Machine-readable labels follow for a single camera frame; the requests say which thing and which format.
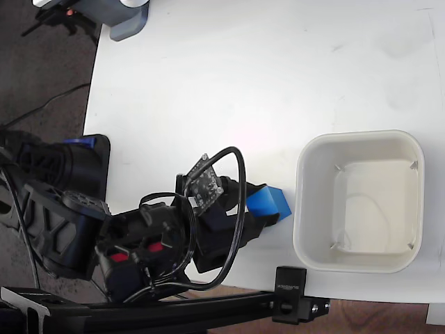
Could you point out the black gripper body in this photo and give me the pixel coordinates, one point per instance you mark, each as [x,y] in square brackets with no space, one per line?
[215,236]

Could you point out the blue cube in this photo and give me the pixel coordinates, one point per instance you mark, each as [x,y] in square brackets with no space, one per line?
[266,203]

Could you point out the black six-joint robot arm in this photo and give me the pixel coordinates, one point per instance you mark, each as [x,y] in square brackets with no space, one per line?
[69,222]

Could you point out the white square plastic bin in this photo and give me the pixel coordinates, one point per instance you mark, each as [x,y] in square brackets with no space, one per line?
[368,205]

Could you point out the black table clamp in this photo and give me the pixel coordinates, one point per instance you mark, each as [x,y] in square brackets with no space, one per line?
[290,299]

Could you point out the blue base clamp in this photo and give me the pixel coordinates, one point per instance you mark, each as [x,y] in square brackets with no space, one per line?
[81,142]

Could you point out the white table leg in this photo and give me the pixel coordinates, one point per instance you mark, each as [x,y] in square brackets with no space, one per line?
[436,314]

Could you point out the blue-gray device base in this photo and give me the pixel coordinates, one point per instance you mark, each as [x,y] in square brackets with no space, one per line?
[125,21]

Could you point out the black stand with orange button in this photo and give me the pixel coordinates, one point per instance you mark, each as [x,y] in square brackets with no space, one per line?
[74,21]

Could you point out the small wrist camera board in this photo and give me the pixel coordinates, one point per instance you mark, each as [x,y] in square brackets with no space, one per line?
[205,188]

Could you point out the black aluminium rail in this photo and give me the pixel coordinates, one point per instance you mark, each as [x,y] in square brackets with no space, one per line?
[208,309]

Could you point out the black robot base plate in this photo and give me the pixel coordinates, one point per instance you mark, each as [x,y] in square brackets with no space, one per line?
[102,163]

